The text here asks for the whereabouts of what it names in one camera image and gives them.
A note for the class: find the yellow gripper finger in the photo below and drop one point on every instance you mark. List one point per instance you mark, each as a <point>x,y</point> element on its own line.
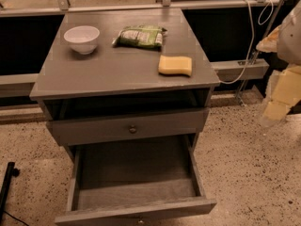
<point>282,93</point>

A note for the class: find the yellow sponge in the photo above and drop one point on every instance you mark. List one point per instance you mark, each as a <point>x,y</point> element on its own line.
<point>175,65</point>

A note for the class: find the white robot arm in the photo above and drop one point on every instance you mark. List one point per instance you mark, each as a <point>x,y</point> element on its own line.
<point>285,40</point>

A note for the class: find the round metal drawer knob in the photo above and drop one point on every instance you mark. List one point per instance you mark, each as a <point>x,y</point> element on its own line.
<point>132,129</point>

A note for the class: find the grey wooden drawer cabinet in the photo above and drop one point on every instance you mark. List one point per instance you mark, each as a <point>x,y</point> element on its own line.
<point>116,81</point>

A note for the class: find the open grey bottom drawer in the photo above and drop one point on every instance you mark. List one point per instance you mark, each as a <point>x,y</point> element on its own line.
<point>132,182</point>

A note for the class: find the grey middle drawer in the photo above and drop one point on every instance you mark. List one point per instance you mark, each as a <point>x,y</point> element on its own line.
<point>114,128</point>

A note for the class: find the green snack bag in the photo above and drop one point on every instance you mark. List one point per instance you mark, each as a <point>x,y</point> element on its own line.
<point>141,36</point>

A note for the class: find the white ceramic bowl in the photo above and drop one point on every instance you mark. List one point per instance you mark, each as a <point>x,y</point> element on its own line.
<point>82,39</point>

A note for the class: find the black floor stand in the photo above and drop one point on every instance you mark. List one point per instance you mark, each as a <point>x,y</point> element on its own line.
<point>11,171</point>

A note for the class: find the grey metal railing frame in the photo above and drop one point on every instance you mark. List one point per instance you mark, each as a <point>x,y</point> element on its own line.
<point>131,3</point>

